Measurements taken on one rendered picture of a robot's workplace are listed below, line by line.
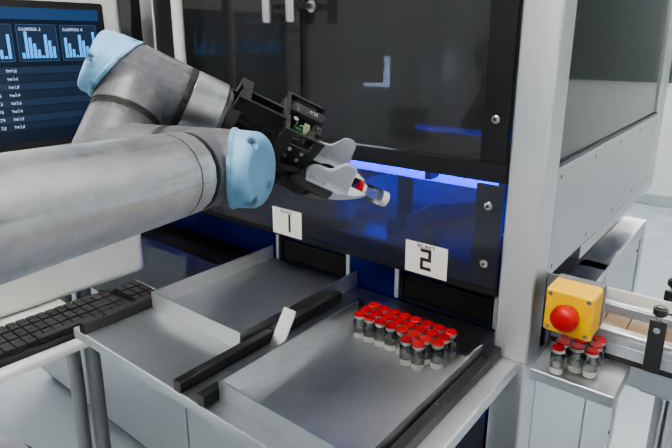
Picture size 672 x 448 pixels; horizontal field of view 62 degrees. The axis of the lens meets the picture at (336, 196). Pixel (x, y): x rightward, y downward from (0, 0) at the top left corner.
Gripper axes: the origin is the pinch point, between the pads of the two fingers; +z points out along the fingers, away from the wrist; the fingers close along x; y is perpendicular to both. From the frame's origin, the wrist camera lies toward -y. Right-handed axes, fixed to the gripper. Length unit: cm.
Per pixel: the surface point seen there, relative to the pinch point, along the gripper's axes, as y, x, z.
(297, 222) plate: -35.7, 24.6, 10.2
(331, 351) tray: -30.7, -5.9, 15.6
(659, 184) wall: -97, 287, 393
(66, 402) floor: -198, 41, -6
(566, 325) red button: 0.6, -9.8, 37.1
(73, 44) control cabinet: -44, 58, -44
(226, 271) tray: -56, 22, 3
